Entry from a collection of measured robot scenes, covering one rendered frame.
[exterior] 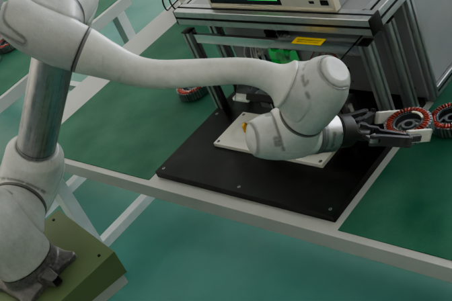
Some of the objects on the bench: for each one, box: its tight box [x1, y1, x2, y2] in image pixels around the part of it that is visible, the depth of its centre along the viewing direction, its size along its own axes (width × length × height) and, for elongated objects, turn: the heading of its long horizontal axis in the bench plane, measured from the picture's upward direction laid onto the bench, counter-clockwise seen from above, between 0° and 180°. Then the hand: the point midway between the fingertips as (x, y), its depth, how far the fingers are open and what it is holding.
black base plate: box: [155, 89, 426, 222], centre depth 224 cm, size 47×64×2 cm
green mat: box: [57, 22, 237, 180], centre depth 279 cm, size 94×61×1 cm, turn 168°
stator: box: [176, 86, 209, 101], centre depth 264 cm, size 11×11×4 cm
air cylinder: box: [338, 93, 359, 114], centre depth 220 cm, size 5×8×6 cm
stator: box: [431, 102, 452, 138], centre depth 202 cm, size 11×11×4 cm
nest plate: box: [213, 112, 260, 154], centre depth 230 cm, size 15×15×1 cm
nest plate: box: [284, 150, 338, 168], centre depth 214 cm, size 15×15×1 cm
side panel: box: [404, 0, 452, 102], centre depth 213 cm, size 28×3×32 cm, turn 168°
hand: (407, 125), depth 185 cm, fingers closed on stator, 11 cm apart
